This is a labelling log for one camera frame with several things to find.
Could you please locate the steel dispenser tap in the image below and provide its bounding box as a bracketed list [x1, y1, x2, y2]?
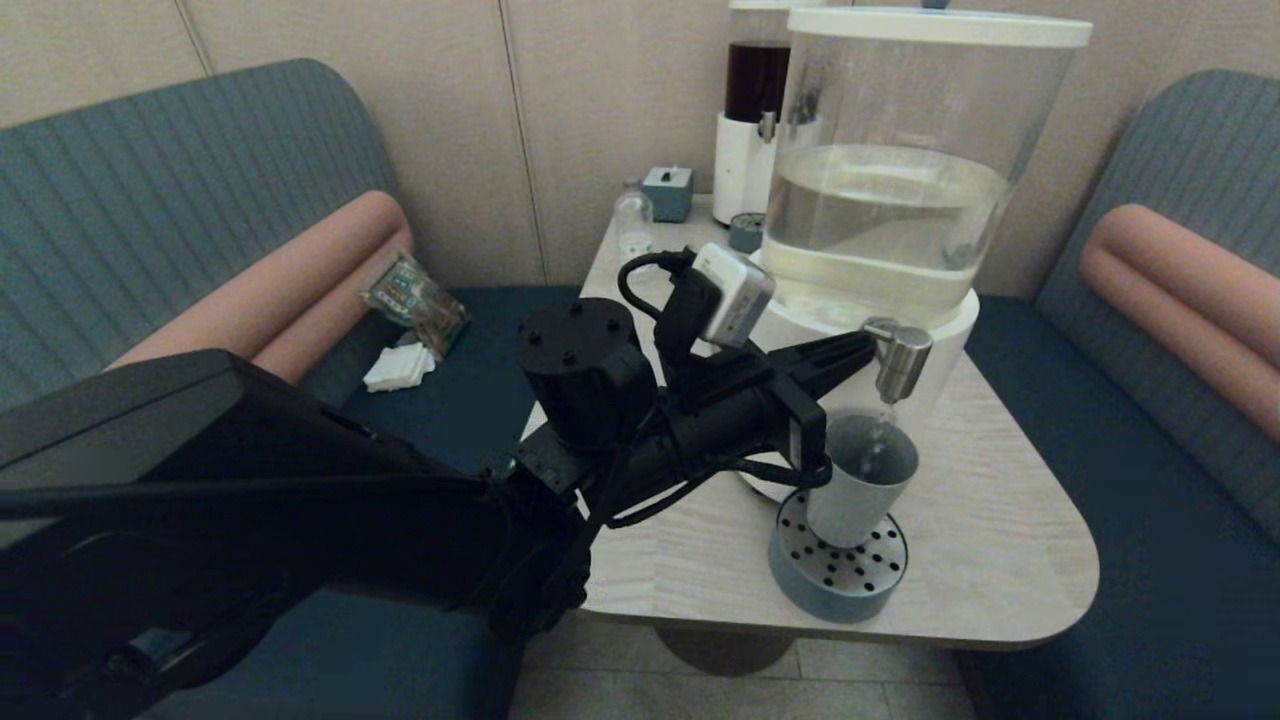
[862, 316, 935, 404]

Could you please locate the grey plastic cup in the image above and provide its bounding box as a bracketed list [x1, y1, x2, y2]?
[806, 410, 921, 549]

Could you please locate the large clear water dispenser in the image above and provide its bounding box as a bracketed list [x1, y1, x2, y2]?
[740, 0, 1093, 501]

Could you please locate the round blue-grey drip tray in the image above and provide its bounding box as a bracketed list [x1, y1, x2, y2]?
[767, 488, 911, 625]

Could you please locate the dark drink dispenser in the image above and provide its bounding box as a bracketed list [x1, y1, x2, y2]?
[712, 0, 826, 227]

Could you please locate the small clear bottle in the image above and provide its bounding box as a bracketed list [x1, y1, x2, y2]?
[614, 178, 656, 257]

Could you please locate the blue-grey tissue box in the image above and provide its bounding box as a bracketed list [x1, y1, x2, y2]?
[642, 166, 695, 224]

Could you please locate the white napkin stack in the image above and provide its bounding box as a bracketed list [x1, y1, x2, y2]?
[363, 343, 438, 393]

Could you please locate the green snack packet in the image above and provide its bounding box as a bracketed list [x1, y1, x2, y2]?
[361, 251, 472, 361]

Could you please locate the pink bolster cushion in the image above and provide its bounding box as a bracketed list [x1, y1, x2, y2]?
[1077, 204, 1280, 444]
[105, 190, 416, 386]

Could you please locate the teal upholstered bench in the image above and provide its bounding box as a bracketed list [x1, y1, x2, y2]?
[950, 70, 1280, 720]
[0, 58, 583, 720]

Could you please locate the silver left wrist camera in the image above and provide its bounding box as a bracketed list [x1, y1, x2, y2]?
[690, 243, 777, 349]

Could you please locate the brass table pedestal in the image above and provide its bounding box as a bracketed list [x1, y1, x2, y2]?
[655, 625, 801, 676]

